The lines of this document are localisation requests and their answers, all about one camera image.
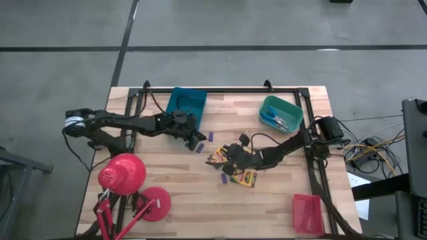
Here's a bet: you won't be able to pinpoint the red desk lamp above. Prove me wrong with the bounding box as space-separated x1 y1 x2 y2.
92 153 172 240

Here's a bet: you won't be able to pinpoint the red mesh basket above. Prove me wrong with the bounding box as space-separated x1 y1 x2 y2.
292 193 325 236

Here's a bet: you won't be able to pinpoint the black metal rig frame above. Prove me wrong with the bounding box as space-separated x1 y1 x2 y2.
115 79 364 240

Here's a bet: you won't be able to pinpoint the blue-handled pliers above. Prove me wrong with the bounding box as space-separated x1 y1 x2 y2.
260 112 288 131
266 105 288 127

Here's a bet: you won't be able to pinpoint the white paper sheet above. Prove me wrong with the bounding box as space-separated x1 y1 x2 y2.
346 171 372 221

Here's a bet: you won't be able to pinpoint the blue plastic bin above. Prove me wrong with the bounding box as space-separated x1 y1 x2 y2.
165 87 208 133

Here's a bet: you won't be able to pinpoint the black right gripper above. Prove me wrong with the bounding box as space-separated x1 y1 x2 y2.
205 133 265 177

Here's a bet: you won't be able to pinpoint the yellow Crayola crayon box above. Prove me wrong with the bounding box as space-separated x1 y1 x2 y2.
206 145 231 165
230 169 258 188

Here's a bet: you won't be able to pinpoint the grey metal stand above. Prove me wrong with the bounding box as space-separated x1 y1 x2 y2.
0 146 54 240

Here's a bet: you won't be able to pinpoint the teal plastic bin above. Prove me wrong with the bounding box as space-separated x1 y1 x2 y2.
258 95 304 135

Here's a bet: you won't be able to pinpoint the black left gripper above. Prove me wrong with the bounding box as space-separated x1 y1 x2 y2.
155 109 208 152

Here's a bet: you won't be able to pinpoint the black desk beam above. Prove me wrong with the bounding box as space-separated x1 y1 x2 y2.
352 173 411 201

